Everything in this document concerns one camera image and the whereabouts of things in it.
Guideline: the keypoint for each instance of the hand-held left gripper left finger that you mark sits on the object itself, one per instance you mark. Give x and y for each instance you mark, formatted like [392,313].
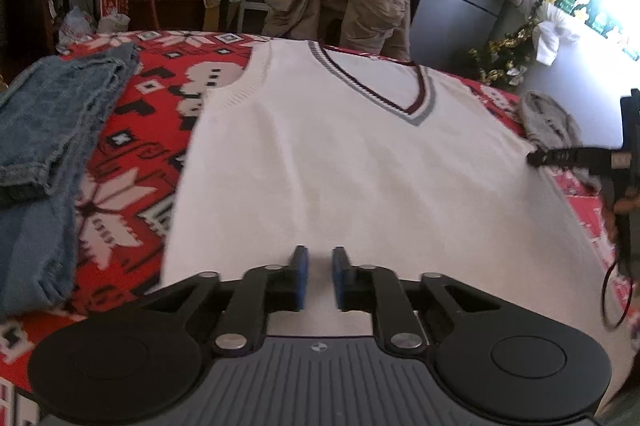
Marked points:
[300,278]

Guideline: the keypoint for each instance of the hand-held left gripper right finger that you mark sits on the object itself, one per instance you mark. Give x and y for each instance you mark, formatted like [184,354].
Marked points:
[340,278]

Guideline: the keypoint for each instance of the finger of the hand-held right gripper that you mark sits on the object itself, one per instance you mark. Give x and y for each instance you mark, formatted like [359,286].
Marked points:
[565,156]

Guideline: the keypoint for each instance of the cream knit vest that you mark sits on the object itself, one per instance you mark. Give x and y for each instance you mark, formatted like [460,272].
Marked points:
[350,146]

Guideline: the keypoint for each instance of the person's right hand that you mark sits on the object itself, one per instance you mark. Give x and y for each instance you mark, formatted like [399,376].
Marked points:
[622,206]

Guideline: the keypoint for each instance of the grey garment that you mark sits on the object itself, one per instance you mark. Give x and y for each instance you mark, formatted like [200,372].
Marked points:
[550,121]

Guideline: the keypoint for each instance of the white tied curtain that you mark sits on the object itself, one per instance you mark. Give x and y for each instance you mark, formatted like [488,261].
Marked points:
[550,39]

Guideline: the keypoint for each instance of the small Christmas tree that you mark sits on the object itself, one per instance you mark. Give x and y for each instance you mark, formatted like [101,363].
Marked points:
[500,56]

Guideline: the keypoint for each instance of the red patterned blanket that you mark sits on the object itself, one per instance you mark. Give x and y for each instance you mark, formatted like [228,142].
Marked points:
[145,106]

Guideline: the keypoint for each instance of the dark chair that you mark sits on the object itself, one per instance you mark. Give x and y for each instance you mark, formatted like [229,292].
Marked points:
[332,11]

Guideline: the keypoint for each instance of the blue jeans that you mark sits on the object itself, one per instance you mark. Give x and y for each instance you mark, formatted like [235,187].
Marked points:
[45,131]

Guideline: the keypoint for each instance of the white plastic bag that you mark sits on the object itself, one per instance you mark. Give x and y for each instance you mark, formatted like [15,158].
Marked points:
[114,24]
[77,26]

